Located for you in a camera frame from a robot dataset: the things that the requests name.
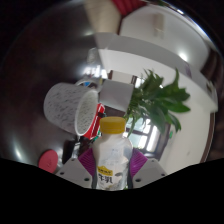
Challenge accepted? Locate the red plastic container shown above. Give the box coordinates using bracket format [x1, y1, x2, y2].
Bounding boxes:
[83, 103, 106, 140]

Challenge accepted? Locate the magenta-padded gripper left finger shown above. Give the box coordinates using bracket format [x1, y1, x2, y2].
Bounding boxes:
[55, 148, 98, 190]

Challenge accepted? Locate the small potted green plant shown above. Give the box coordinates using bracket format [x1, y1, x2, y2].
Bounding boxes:
[99, 68, 192, 138]

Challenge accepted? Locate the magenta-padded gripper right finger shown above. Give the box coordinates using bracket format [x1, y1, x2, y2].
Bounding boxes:
[128, 148, 168, 190]

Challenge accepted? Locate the flat round red coaster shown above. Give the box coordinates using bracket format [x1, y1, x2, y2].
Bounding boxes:
[37, 149, 60, 174]

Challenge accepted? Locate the white speckled cup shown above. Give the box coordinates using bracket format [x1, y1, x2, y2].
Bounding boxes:
[43, 82, 100, 137]

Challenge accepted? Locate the red carpeted staircase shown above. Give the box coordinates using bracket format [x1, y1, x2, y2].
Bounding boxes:
[110, 0, 148, 17]

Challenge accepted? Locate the clear bottle with yellow cap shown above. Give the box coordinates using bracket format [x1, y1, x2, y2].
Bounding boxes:
[91, 116, 135, 192]

